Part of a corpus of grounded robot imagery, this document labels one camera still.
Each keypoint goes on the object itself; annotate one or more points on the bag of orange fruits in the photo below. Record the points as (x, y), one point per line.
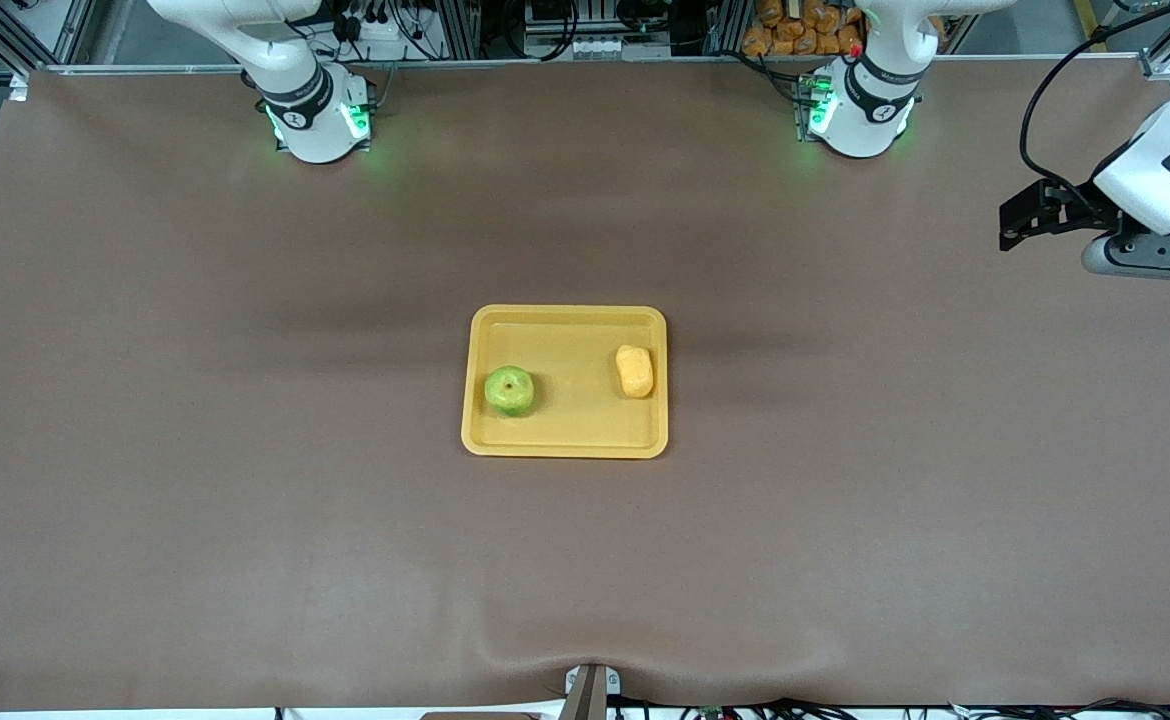
(805, 28)

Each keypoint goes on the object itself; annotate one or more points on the aluminium table edge rail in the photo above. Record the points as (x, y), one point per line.
(595, 62)

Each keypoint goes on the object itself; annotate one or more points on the large white power strip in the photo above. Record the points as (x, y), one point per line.
(400, 48)

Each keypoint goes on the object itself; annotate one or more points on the yellow toy potato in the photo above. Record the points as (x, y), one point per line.
(635, 372)

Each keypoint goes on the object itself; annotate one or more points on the green toy apple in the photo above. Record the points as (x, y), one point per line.
(509, 392)

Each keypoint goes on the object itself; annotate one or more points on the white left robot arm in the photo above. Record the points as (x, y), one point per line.
(860, 110)

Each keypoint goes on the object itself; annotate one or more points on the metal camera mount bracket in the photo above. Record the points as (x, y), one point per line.
(590, 695)

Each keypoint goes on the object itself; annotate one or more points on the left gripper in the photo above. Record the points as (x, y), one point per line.
(1084, 209)

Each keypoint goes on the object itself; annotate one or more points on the yellow post with caster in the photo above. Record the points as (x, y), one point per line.
(1084, 12)

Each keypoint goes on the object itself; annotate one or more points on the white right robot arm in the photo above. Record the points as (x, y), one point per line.
(315, 110)

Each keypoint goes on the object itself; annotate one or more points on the yellow plastic tray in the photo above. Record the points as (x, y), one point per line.
(575, 420)

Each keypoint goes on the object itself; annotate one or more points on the brown table mat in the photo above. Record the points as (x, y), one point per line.
(845, 550)

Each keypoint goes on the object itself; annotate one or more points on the small white power strip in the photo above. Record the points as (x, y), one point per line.
(605, 47)

